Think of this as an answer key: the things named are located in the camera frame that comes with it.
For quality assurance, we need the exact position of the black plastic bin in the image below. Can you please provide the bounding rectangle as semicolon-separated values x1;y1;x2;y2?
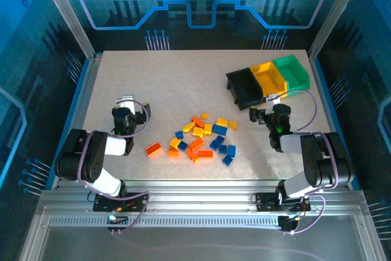
225;67;265;111

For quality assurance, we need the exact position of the yellow plastic bin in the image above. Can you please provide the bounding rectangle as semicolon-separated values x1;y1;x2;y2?
249;61;290;98

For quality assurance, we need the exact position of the green plastic bin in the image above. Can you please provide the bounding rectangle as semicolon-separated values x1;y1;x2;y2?
272;54;311;96

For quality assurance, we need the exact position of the blue table edge trim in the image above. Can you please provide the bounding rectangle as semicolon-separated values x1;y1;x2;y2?
48;57;92;187
312;56;360;190

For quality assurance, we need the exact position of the small controller board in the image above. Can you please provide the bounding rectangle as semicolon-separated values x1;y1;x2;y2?
106;213;129;235
277;214;303;236

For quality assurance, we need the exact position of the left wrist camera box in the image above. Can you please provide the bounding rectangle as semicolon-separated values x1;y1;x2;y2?
117;94;136;114

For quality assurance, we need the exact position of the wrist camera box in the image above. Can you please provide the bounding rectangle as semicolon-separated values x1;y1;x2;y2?
265;92;281;105
117;94;136;114

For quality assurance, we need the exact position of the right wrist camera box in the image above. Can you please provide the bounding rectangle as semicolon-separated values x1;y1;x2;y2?
265;92;281;105

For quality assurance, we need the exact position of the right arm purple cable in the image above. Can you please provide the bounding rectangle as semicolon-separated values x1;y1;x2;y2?
266;90;340;196

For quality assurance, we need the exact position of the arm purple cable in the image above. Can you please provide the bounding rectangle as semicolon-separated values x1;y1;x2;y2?
79;98;151;190
266;90;340;196

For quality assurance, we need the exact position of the aluminium table side rail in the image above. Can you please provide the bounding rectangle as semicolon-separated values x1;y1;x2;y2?
54;53;103;189

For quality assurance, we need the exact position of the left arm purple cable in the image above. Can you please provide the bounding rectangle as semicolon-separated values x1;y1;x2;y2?
79;98;151;190

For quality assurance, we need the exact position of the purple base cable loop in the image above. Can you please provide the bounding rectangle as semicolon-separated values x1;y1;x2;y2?
106;191;151;235
282;194;327;236

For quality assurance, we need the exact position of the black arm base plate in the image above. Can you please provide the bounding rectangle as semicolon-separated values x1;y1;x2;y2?
93;192;150;213
255;192;312;213

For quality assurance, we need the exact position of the aluminium frame beam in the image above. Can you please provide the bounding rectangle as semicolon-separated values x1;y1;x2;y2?
39;178;367;218

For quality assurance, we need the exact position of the aluminium corner post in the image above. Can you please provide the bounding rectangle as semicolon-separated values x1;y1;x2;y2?
307;0;369;60
32;0;97;60

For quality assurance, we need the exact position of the slotted grey cable duct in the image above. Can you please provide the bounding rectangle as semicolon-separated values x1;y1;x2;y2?
48;215;285;229

